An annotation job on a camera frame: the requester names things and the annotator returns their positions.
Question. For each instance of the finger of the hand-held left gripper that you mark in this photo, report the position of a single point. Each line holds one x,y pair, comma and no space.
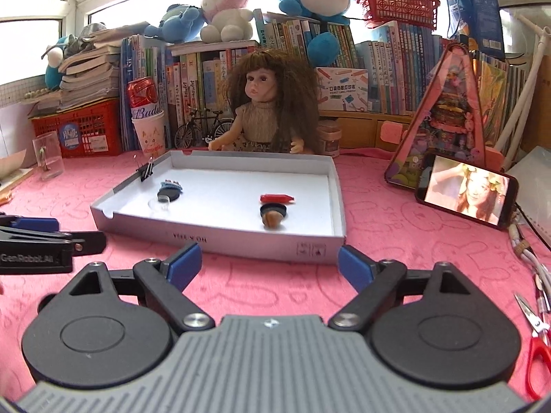
34,224
86,243

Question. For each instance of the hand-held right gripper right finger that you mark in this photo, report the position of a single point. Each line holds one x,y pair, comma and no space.
355,264

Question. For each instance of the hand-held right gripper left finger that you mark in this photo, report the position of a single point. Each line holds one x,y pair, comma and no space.
185,264

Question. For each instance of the clear plastic dome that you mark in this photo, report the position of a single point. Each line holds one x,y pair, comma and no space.
158,207

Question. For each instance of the black disc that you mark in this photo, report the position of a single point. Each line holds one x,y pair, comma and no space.
165,196

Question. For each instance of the decorated blue hair clip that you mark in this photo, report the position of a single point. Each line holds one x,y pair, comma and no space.
170,186

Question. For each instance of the brown acorn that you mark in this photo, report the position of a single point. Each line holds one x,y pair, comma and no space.
272,222

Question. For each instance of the white cardboard tray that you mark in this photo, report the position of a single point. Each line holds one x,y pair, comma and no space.
241,189

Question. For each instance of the shallow black round lid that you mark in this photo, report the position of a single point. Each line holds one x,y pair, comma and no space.
272,210

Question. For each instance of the pink printed towel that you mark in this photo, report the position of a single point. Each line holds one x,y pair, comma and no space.
387,232

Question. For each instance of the paper notebook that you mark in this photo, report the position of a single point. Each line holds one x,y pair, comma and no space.
10,167

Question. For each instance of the clear acrylic block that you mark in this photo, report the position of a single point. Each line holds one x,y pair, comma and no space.
46,155

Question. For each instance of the small black binder clip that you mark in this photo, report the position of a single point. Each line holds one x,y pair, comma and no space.
146,172

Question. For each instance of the red plastic crate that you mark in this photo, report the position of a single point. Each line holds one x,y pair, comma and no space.
81,129

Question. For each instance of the white cat-print paper cup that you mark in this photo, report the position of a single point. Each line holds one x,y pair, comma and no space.
148,135

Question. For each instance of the small pinkish jar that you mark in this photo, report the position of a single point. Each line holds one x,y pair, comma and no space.
329,137

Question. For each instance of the wooden desk organizer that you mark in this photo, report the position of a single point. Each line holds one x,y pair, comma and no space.
357,131

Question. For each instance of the miniature black bicycle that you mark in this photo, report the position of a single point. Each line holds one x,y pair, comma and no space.
193,131

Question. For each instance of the black smartphone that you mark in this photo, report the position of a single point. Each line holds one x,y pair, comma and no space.
467,189

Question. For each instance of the red beer can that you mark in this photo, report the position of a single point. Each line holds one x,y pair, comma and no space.
144,94

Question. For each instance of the pile of flat books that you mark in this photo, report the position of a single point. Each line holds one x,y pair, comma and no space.
90,73

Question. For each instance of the blue and white plush toy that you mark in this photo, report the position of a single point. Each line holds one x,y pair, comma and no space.
54,62

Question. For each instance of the white printed carton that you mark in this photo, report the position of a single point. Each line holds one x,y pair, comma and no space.
342,88

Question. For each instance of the brown-haired doll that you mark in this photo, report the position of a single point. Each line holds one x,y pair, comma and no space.
267,107

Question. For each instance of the pink triangular toy house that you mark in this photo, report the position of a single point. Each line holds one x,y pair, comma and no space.
447,107

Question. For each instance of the row of upright books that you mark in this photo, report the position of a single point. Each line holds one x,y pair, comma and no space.
387,73

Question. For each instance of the white plastic folder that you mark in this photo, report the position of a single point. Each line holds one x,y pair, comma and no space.
536,185

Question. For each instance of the white shelf board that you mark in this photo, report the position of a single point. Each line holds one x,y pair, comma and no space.
211,48

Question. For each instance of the small blue plush toy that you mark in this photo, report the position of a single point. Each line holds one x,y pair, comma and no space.
178,19

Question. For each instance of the pink rabbit plush toy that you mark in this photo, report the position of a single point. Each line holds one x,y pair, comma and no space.
226,4

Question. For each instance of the red plastic basket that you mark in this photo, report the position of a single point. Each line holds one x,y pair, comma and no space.
398,4

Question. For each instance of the blue carton box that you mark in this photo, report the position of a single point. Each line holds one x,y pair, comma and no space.
484,13

